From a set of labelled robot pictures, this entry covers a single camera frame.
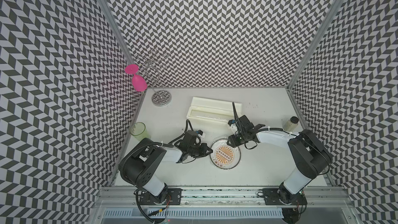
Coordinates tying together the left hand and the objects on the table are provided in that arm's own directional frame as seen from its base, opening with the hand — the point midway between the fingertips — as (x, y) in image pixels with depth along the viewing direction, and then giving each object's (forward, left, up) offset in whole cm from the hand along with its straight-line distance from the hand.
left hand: (211, 153), depth 87 cm
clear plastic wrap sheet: (+7, -9, +5) cm, 12 cm away
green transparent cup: (+15, +46, +1) cm, 48 cm away
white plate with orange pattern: (-2, -7, 0) cm, 8 cm away
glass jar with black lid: (+14, -46, +9) cm, 49 cm away
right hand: (+5, -11, 0) cm, 12 cm away
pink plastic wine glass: (+36, +44, +21) cm, 61 cm away
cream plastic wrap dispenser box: (+30, -1, -3) cm, 30 cm away
